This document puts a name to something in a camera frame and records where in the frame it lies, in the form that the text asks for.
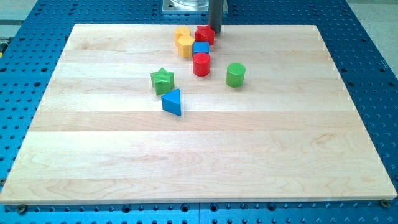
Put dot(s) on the blue perforated metal table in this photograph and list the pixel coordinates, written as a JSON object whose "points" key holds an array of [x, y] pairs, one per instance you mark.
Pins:
{"points": [[372, 82]]}

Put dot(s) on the red cylinder block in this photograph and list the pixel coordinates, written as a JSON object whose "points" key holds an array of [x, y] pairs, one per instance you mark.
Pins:
{"points": [[201, 64]]}

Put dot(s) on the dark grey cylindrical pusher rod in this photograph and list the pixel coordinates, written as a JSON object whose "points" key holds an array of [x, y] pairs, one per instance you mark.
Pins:
{"points": [[215, 15]]}

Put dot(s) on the blue triangle block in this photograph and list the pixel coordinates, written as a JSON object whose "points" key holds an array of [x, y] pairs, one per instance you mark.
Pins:
{"points": [[171, 102]]}

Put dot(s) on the yellow round block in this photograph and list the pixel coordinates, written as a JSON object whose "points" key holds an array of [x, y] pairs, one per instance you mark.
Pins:
{"points": [[180, 31]]}

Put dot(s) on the green cylinder block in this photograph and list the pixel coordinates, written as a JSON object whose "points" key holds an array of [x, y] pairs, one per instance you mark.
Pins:
{"points": [[235, 75]]}

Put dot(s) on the light wooden board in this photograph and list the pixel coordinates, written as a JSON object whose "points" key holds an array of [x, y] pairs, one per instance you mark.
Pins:
{"points": [[291, 132]]}

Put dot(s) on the green star block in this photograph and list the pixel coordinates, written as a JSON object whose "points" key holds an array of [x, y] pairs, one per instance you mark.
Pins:
{"points": [[162, 81]]}

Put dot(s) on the blue cube block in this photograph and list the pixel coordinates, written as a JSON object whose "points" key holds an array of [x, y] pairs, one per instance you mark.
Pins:
{"points": [[201, 47]]}

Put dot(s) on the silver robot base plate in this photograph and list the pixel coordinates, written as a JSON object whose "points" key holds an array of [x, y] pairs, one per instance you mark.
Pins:
{"points": [[184, 6]]}

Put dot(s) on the yellow hexagon block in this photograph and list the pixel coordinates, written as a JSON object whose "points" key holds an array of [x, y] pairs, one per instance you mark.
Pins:
{"points": [[185, 46]]}

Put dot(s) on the red star block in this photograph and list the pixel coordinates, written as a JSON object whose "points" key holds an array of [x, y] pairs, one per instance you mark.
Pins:
{"points": [[205, 34]]}

